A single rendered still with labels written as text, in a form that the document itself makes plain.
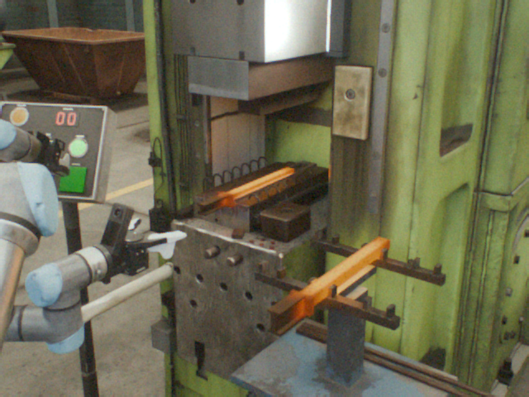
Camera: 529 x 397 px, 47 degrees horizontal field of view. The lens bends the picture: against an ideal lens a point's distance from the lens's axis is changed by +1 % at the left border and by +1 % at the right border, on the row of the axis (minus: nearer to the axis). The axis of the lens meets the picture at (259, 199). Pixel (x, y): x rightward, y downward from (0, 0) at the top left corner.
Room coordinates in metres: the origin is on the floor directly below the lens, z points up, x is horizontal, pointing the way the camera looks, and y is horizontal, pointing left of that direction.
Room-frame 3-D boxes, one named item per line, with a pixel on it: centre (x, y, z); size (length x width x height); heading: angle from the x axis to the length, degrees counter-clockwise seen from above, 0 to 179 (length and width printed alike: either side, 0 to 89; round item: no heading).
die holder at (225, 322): (1.69, -0.07, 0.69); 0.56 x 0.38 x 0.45; 144
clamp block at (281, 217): (1.49, -0.07, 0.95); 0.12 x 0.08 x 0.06; 144
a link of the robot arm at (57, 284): (1.10, 0.41, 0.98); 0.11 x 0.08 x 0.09; 144
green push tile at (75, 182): (1.67, 0.54, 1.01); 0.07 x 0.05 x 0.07; 79
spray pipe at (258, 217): (1.62, -0.09, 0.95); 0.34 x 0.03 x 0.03; 144
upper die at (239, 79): (1.72, -0.02, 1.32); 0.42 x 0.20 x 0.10; 144
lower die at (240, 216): (1.72, -0.02, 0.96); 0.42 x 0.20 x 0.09; 144
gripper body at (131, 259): (1.23, 0.31, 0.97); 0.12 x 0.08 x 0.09; 144
